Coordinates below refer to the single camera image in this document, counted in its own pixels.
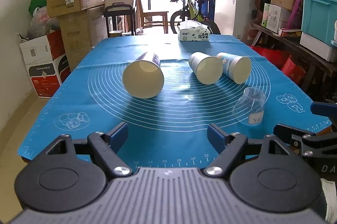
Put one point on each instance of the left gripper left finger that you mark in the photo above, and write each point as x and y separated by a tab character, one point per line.
104	148

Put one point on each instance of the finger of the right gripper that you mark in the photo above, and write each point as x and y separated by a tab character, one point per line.
324	109
290	135

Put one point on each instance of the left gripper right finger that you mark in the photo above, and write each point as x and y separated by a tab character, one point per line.
230	149

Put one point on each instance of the clear plastic cup with label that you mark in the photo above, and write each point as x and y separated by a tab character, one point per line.
250	107

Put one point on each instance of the purple tall paper cup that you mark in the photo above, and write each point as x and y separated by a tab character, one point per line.
143	78

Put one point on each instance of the blue white paper cup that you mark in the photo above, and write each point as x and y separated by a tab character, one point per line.
237	68

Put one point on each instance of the red gift bag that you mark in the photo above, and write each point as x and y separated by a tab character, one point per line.
284	61

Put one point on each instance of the blue silicone baking mat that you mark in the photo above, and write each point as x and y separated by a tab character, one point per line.
169	130

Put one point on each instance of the teal plastic storage crate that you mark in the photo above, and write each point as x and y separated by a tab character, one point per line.
319	17

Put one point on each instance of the red white cardboard box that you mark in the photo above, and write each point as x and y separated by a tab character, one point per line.
46	63

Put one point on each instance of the white green small box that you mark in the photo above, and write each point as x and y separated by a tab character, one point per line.
275	17

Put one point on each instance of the lower brown cardboard box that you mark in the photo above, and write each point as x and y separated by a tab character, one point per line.
81	32

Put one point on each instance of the tissue pack white green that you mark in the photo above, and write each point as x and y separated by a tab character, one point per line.
190	30

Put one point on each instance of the wooden chair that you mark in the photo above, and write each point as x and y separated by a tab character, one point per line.
152	18

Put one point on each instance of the white chest freezer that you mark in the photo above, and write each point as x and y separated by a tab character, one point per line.
233	17

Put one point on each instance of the green black bicycle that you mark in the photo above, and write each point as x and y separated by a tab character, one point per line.
191	12

